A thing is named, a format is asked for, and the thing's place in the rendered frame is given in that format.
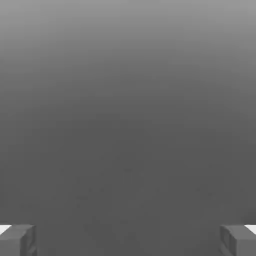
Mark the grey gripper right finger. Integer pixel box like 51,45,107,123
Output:
219,224,256,256

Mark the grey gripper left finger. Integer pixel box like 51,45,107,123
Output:
0,224,38,256

